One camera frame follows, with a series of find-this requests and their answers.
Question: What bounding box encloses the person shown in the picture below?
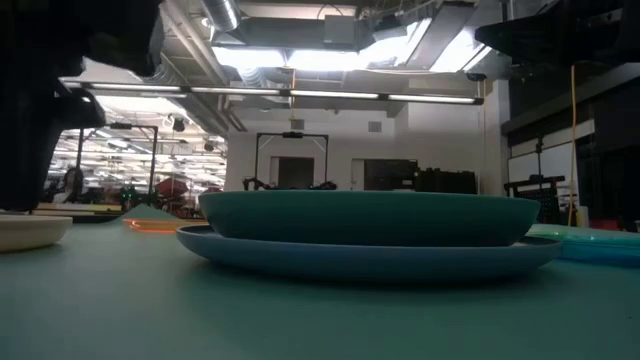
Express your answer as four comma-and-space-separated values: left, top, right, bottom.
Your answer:
51, 166, 86, 205

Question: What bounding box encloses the teal bowl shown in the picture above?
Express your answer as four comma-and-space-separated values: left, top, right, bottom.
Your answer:
198, 189, 542, 248

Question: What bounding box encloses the cyan translucent plastic plate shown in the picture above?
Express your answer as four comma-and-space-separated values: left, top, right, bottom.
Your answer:
558, 233, 640, 267

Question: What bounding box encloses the dark wall panel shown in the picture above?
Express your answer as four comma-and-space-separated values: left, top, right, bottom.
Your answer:
363, 158, 419, 192

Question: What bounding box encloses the cream plastic plate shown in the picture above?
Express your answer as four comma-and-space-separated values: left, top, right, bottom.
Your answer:
0, 214, 74, 253

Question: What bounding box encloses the orange translucent plastic plate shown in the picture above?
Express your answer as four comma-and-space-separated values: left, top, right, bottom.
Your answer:
121, 217, 209, 235

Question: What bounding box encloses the black cabinet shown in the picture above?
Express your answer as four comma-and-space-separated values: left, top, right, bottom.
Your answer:
414, 168, 480, 196

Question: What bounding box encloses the white board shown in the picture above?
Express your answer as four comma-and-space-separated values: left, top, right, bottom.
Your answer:
507, 141, 577, 211

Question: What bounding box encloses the black equipment cart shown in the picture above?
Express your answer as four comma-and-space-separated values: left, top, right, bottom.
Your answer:
503, 174, 567, 225

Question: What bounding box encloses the long ceiling light bar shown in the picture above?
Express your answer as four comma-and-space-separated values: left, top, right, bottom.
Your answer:
59, 79, 485, 106

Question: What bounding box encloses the red machine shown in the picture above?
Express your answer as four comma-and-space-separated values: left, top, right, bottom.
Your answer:
154, 177, 190, 202

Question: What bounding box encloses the wooden workbench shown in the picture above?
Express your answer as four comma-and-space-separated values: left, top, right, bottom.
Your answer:
32, 201, 126, 224

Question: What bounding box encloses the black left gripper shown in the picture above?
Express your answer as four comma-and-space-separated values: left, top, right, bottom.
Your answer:
0, 79, 107, 212

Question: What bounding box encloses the silver ventilation duct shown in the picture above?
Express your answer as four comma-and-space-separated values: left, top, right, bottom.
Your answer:
199, 0, 242, 32

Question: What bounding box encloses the light green translucent plate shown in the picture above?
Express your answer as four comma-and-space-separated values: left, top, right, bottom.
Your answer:
525, 222, 640, 242

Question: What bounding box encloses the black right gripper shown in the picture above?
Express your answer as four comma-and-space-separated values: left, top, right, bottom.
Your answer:
474, 0, 632, 67

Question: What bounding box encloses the black gantry frame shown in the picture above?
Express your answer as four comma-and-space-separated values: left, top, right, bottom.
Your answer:
254, 131, 330, 192
73, 122, 160, 206

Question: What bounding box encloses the large blue plastic plate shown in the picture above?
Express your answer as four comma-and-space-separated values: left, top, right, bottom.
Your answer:
175, 223, 566, 282

